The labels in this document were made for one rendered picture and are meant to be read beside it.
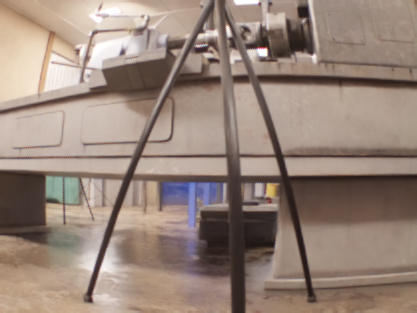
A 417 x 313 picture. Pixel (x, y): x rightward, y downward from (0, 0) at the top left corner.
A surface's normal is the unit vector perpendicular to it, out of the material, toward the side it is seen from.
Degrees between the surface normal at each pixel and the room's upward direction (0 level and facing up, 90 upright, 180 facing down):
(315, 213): 90
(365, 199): 90
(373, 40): 90
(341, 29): 90
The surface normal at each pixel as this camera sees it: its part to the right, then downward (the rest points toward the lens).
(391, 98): -0.29, -0.09
